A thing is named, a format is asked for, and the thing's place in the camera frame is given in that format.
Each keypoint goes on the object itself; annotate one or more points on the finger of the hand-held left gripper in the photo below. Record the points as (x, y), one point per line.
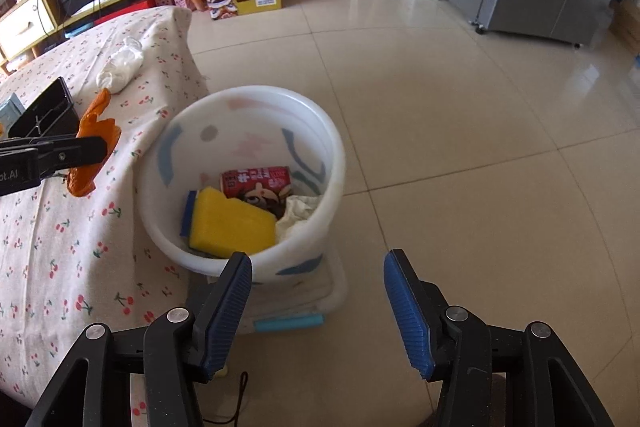
(70, 153)

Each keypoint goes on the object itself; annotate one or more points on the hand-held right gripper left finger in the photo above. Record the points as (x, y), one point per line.
(227, 312)

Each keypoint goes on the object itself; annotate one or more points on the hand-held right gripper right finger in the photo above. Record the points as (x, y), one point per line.
(407, 312)

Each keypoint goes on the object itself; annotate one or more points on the orange plastic wrapper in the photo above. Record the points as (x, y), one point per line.
(97, 119)

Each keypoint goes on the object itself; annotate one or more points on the yellow and green sponge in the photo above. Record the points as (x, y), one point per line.
(232, 227)

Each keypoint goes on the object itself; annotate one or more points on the pale green paper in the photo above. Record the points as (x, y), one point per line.
(300, 214)

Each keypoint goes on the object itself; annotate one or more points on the intact red drink can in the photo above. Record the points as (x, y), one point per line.
(257, 187)

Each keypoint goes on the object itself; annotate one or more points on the white plastic bucket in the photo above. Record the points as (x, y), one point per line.
(320, 142)

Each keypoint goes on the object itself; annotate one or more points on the black plastic tray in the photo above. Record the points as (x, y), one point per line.
(47, 112)

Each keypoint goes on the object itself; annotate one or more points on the light blue milk carton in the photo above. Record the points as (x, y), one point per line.
(10, 112)

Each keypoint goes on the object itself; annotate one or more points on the crumpled white tissue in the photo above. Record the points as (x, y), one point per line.
(120, 67)

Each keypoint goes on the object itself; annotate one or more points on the cherry print tablecloth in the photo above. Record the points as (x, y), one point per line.
(75, 257)

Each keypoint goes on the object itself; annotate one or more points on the white cabinet drawer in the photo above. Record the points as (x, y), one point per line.
(22, 24)

